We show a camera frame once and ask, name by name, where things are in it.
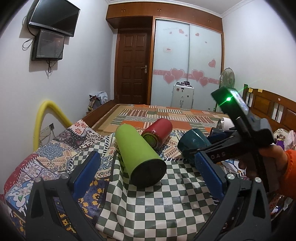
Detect right hand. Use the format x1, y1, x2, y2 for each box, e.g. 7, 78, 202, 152
238, 145, 288, 178

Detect white cylindrical bottle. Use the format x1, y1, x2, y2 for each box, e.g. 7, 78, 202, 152
216, 117, 236, 135

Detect purple dressed doll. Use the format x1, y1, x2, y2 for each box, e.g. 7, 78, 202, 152
273, 128, 296, 151

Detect wooden bed headboard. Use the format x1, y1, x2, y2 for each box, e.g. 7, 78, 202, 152
242, 84, 296, 131

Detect striped patchwork bed mat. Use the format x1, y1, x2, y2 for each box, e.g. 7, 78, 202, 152
92, 104, 227, 135

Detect white suitcase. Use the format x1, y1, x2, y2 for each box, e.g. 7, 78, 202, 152
171, 81, 194, 109

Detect standing electric fan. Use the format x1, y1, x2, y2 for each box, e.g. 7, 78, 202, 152
219, 68, 235, 88

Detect red thermos bottle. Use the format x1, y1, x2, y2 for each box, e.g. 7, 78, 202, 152
142, 118, 173, 150

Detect colourful patchwork cloth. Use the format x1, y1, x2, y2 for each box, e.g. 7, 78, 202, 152
4, 120, 219, 240

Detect green cylindrical bottle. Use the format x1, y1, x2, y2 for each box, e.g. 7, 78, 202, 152
115, 124, 167, 188

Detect frosted sliding wardrobe doors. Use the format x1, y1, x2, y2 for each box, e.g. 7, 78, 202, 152
151, 20, 222, 111

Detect brown wooden door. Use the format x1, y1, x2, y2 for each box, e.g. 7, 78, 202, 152
114, 28, 151, 104

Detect wooden bed footboard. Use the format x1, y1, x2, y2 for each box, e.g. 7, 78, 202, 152
82, 100, 117, 127

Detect yellow foam tube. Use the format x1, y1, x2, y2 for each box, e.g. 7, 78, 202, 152
33, 100, 72, 151

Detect clutter pile by door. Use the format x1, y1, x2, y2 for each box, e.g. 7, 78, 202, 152
88, 91, 108, 111

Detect brown overhead wooden cabinet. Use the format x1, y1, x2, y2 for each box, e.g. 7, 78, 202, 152
106, 1, 223, 33

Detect small black wall monitor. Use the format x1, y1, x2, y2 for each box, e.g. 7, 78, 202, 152
31, 30, 65, 61

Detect black wall television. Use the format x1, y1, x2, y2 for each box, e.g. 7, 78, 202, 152
28, 0, 80, 37

